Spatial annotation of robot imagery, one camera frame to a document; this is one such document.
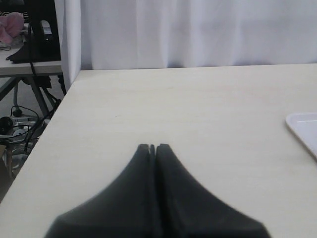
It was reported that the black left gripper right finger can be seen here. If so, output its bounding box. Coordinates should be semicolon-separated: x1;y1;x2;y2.
156;144;270;238

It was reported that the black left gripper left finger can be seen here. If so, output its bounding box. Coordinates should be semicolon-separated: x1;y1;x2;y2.
46;144;159;238

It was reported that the white rectangular tray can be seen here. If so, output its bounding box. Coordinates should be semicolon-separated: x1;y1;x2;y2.
285;113;317;160

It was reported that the white backdrop curtain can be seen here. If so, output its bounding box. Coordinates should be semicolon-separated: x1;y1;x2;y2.
55;0;317;84

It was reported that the grey side table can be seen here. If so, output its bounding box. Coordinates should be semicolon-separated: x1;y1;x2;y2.
0;46;66;115

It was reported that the black device on table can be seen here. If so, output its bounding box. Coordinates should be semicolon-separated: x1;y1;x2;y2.
6;0;61;63

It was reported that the pink plush pig toy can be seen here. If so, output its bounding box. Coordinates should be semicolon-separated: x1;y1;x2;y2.
0;12;27;48

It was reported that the floor cables and power strip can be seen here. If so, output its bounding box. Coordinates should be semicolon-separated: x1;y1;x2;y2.
0;99;61;162

